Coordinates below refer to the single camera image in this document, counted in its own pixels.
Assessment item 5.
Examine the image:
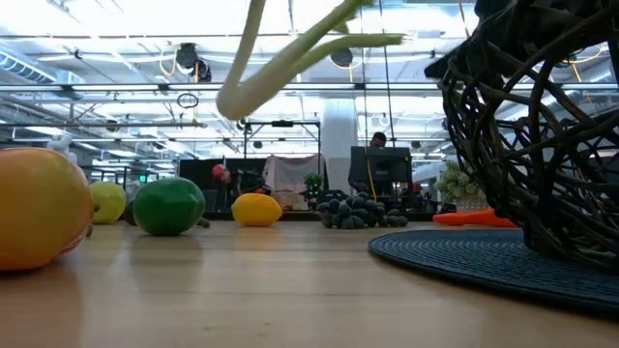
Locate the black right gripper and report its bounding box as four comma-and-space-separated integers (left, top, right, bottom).
475, 0, 596, 35

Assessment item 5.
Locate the orange carrot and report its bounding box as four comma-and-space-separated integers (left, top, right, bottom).
431, 208, 519, 229

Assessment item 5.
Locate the dark woven twig basket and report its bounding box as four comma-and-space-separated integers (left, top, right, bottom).
424, 0, 619, 273

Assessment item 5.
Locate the dark purple grape bunch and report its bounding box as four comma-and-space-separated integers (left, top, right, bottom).
315, 190, 410, 230

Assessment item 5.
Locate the green celery stalk bunch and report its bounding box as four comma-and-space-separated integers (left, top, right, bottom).
216, 0, 405, 122

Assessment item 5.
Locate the yellow lemon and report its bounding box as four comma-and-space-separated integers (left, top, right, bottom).
230, 192, 283, 228

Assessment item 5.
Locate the dark purple eggplant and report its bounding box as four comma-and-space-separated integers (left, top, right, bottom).
120, 199, 213, 230

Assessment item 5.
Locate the green avocado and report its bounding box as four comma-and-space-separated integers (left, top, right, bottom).
132, 176, 207, 238

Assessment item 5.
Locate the yellow-green apple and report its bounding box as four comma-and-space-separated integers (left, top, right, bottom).
89, 180, 129, 225

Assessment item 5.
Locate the orange yellow mango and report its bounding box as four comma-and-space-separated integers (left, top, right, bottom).
0, 146, 95, 272

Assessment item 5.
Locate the light woven basket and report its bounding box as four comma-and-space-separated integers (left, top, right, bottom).
269, 188, 306, 212

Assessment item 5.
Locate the faux green potted plant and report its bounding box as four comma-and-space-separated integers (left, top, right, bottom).
432, 160, 490, 214

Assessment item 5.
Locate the black computer monitor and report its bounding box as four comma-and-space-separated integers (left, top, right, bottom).
348, 145, 414, 185

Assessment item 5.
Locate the dark blue round woven placemat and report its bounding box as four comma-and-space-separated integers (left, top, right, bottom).
368, 228, 619, 316

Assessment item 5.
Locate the small green plant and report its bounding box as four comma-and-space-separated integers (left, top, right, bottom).
303, 172, 325, 211

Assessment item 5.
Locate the pale hanging cloth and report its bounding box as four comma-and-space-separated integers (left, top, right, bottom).
261, 154, 327, 195

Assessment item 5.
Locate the black partition panel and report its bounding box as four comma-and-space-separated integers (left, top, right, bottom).
177, 158, 268, 213

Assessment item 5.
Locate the white robot figure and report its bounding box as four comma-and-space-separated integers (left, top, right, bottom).
45, 133, 79, 166

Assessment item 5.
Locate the black ceiling cable reel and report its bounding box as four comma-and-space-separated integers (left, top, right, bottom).
329, 46, 356, 70
173, 42, 214, 84

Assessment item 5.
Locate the yellow cable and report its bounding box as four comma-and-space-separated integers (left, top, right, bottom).
364, 153, 379, 202

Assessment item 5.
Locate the black metal stand frame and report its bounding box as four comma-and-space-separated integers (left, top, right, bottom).
242, 119, 323, 194

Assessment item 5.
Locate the black metal rig frame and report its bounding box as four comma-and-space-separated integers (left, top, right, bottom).
202, 210, 439, 223

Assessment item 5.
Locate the hanging black cable loop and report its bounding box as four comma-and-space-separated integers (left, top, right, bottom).
175, 92, 201, 110

